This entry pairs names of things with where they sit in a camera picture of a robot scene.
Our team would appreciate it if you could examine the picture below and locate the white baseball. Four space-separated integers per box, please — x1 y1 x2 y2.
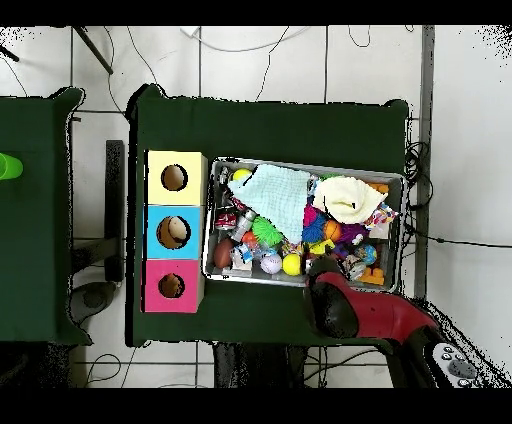
260 253 284 277

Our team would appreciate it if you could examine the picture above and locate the dark green table cloth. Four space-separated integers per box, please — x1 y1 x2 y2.
0 86 85 345
126 83 411 353

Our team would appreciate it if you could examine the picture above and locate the mint green cloth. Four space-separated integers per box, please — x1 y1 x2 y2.
227 162 313 235

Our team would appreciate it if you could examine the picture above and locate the green cup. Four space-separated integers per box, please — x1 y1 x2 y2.
0 151 25 181

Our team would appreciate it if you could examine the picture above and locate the orange toy basketball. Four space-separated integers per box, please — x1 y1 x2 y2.
323 220 344 243

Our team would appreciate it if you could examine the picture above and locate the green spiky ball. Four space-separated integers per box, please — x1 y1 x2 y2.
251 216 283 248

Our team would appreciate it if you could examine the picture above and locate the brown toy football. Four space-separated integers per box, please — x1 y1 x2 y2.
212 238 235 271

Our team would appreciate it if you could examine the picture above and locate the cream knitted cloth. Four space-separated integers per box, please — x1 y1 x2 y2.
311 175 389 226

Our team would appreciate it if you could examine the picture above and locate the red soda can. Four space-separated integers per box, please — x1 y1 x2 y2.
215 209 240 232

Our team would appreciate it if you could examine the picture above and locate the yellow rectangular block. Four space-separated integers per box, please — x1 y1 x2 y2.
309 238 336 257

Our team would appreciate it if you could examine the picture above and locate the black tripod leg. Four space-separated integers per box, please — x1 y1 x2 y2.
67 25 113 77

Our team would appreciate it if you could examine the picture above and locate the purple spiky ball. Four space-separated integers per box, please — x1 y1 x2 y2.
340 223 369 245

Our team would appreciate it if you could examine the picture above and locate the clear mesh bin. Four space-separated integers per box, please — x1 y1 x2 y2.
202 157 405 295

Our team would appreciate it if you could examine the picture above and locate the yellow ball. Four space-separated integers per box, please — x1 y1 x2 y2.
281 253 304 277

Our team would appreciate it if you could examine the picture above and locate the wooden box with three holes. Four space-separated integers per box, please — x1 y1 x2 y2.
142 149 209 314

